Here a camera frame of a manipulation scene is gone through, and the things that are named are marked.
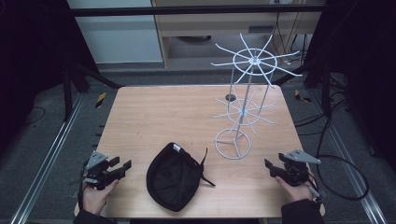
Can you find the white cabinet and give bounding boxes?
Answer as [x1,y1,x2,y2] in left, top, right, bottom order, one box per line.
[66,0,164,65]

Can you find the black horizontal frame bar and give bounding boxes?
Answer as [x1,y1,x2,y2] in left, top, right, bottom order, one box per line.
[69,4,327,18]

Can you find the black metal stand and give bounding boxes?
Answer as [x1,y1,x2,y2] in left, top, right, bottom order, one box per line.
[61,60,125,123]
[274,60,333,119]

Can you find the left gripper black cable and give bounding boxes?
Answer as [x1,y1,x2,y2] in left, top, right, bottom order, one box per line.
[77,160,88,213]

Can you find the white wire display rack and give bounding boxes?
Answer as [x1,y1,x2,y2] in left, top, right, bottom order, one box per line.
[210,32,304,161]

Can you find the looped black floor cable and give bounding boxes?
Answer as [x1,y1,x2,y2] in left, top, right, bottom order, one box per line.
[315,154,370,202]

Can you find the right gripper cable grey plug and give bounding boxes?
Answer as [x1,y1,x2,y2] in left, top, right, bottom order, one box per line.
[307,185,322,201]

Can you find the person's left hand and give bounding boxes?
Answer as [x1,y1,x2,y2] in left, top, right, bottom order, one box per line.
[81,179,120,217]

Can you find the light wooden desk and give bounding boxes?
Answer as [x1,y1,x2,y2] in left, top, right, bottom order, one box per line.
[151,0,327,68]

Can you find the thin black floor cable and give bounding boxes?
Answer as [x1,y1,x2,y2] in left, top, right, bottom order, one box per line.
[22,105,47,126]

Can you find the hanging cables under desk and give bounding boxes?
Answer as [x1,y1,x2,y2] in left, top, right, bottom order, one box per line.
[272,12,310,64]

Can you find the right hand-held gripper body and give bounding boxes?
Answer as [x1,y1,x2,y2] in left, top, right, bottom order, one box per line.
[279,148,322,188]

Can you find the aluminium floor rail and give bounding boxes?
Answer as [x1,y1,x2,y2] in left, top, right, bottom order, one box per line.
[311,90,390,224]
[8,92,86,224]

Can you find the black cap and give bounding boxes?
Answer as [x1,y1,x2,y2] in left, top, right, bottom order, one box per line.
[146,142,217,213]

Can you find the black yellow tape marker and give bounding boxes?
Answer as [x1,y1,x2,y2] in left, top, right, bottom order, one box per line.
[94,91,107,109]
[293,89,312,104]

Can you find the bundle of black floor cables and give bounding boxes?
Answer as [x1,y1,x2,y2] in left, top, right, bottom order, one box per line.
[293,74,354,137]

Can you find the person's right hand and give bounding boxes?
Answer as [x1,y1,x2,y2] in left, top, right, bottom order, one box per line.
[275,173,317,203]

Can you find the black curtain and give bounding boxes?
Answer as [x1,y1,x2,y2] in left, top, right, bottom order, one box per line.
[304,0,396,174]
[0,0,98,157]

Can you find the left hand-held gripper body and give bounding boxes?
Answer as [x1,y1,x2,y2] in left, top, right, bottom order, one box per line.
[83,150,120,190]

